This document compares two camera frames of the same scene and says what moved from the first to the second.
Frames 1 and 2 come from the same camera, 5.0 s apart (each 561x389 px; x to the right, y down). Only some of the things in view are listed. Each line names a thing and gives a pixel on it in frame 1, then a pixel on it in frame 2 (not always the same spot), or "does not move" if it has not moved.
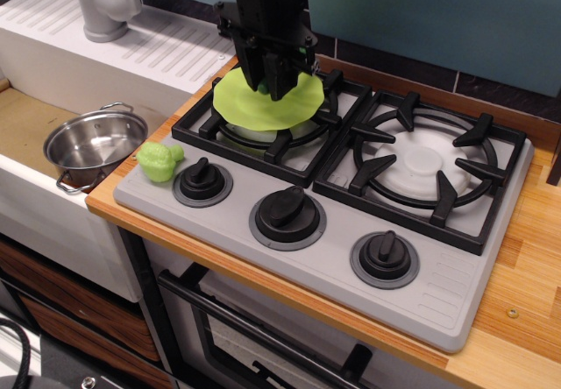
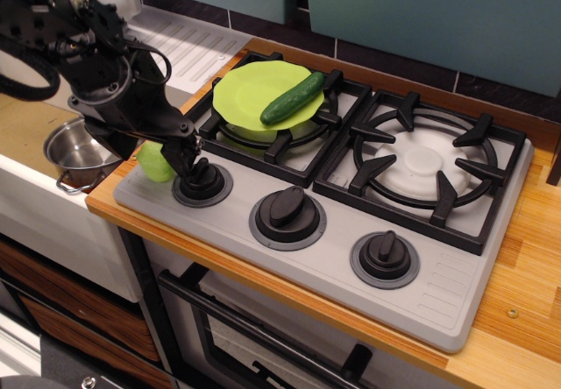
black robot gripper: (269, 14) → (117, 84)
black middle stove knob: (287, 221) does not move
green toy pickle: (263, 88) → (294, 99)
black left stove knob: (202, 185) does not move
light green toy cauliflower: (158, 161) does not move
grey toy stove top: (415, 284) does not move
